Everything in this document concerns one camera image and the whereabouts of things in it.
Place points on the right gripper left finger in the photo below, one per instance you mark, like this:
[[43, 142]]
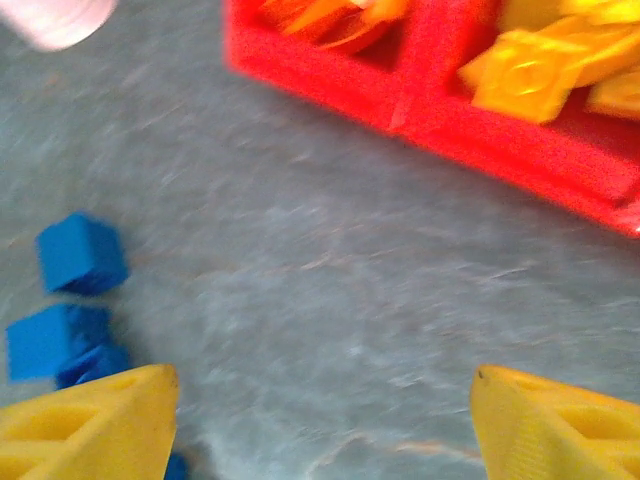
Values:
[[90, 430]]

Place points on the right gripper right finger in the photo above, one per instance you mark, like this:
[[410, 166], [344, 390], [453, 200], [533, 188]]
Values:
[[550, 435]]

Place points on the yellow lego brick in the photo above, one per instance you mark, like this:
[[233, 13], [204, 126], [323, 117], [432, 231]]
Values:
[[617, 97], [525, 77], [575, 20]]

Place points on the orange curved lego piece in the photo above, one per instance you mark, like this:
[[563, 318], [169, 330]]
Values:
[[370, 32]]

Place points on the long orange lego plate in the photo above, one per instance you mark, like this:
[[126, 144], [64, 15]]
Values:
[[310, 20]]

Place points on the blue lego brick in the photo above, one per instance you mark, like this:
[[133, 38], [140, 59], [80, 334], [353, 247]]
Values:
[[45, 345], [176, 468], [97, 369], [80, 260]]

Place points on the red plastic bin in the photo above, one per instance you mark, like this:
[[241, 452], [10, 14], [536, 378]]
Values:
[[525, 150], [325, 75]]

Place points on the pink pencil cup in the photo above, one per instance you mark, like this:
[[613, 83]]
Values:
[[55, 17]]

